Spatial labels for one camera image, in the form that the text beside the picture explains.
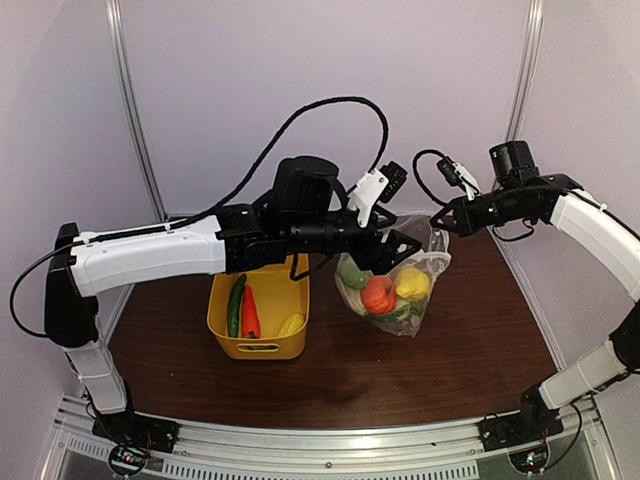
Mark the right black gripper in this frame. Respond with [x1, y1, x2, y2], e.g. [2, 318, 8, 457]
[431, 184, 534, 237]

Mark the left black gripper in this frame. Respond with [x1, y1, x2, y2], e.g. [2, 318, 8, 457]
[286, 205, 423, 274]

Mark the yellow toy pepper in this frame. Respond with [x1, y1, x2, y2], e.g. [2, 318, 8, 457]
[394, 267, 432, 301]

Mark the orange toy pumpkin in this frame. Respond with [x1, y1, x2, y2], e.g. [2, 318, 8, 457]
[360, 276, 396, 315]

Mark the polka dot zip bag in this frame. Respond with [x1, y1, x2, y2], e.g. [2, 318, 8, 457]
[335, 213, 451, 337]

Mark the green toy lettuce leaf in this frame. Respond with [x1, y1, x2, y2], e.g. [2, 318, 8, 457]
[369, 297, 429, 324]

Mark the orange toy carrot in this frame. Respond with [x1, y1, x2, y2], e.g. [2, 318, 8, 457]
[241, 285, 261, 339]

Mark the dark green toy cucumber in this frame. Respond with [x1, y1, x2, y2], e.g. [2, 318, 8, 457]
[227, 273, 247, 338]

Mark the light green toy gourd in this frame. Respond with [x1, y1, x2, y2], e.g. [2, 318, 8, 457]
[336, 255, 369, 291]

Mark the white toy radish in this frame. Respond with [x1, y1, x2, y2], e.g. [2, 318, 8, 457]
[344, 290, 369, 317]

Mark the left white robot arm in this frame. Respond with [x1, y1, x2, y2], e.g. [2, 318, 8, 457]
[44, 156, 421, 444]

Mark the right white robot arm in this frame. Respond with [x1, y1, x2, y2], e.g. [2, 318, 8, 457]
[431, 141, 639, 442]

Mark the yellow plastic basket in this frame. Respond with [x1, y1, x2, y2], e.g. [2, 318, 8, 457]
[207, 258, 310, 360]

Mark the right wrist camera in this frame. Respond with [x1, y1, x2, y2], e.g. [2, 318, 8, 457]
[436, 156, 482, 200]

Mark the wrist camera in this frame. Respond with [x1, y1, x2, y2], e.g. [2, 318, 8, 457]
[347, 161, 408, 228]
[436, 156, 482, 200]

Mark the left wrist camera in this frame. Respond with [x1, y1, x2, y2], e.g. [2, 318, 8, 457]
[347, 161, 408, 228]

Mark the right black cable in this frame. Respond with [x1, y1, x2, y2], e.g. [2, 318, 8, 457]
[412, 148, 461, 206]

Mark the black cable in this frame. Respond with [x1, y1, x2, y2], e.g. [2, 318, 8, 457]
[8, 96, 391, 339]
[412, 148, 461, 206]

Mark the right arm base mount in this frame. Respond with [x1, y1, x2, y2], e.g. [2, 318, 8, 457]
[478, 412, 564, 474]

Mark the right aluminium frame post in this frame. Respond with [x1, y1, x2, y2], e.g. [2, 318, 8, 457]
[505, 0, 544, 141]

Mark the aluminium frame post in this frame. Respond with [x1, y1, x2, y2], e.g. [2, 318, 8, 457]
[505, 0, 544, 141]
[105, 0, 167, 221]

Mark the front aluminium rail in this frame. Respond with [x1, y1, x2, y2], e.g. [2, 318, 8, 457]
[49, 392, 616, 480]

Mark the left black cable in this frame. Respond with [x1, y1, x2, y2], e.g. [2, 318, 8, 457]
[8, 96, 391, 339]

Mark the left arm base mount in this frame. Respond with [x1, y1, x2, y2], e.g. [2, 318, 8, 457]
[92, 411, 179, 477]

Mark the left aluminium frame post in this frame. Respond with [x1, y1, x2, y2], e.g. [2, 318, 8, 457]
[105, 0, 167, 221]

